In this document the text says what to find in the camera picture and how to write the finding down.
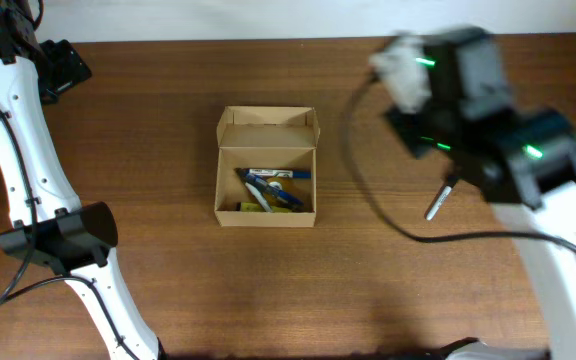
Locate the black thin permanent marker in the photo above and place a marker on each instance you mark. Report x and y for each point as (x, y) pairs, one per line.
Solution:
(440, 200)

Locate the yellow tape roll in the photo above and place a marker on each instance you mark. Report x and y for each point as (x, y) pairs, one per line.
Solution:
(279, 191)

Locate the black whiteboard marker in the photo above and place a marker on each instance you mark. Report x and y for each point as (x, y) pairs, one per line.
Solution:
(259, 197)

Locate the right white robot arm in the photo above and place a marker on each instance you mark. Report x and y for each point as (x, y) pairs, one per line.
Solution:
(451, 94)

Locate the blue whiteboard marker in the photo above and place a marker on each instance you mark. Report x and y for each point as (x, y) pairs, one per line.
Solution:
(282, 173)

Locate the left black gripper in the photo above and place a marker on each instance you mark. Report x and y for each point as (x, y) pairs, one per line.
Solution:
(70, 65)

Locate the blue ballpoint pen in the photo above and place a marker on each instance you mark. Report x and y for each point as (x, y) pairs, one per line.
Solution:
(265, 188)

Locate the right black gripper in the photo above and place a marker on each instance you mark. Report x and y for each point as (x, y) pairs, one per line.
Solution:
(405, 125)

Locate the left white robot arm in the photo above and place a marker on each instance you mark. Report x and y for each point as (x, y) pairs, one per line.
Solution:
(55, 236)

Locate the yellow highlighter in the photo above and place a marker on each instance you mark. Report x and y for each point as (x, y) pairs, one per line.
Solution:
(256, 207)

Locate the brown cardboard box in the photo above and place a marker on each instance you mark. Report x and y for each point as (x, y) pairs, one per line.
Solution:
(267, 138)

